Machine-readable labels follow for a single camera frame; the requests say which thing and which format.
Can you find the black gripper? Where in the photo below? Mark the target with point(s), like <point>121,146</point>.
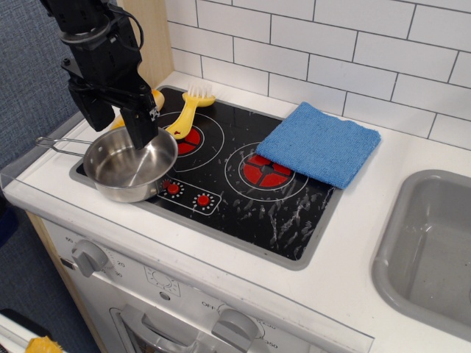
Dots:
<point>104,73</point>

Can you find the blue cloth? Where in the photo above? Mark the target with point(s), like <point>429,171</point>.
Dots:
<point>320,146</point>

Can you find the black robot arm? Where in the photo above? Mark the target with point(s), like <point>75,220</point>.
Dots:
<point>57,9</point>

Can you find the black toy stove top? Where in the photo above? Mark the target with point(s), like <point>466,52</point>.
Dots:
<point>222,188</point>

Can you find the toy bread loaf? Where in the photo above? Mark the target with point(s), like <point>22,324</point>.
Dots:
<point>159,102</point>

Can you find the stainless steel pot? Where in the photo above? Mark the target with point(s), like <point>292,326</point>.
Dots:
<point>119,171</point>

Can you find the wooden side panel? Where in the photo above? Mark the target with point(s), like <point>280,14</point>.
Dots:
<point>157,61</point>

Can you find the yellow dish brush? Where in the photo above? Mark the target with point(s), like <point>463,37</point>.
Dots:
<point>197,95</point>

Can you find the grey left oven knob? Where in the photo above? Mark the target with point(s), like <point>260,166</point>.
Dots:
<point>88,257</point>

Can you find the grey oven knob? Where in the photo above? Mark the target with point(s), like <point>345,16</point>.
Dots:
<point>88,257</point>
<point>236,329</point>

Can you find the white toy oven front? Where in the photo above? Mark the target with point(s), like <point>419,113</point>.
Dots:
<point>134,308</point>

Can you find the grey right oven knob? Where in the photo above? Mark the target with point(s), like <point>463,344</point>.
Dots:
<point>236,329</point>

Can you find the yellow object bottom left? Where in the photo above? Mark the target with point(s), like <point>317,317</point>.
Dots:
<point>43,345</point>

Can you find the grey sink basin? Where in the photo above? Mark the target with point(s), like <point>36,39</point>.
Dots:
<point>422,267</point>

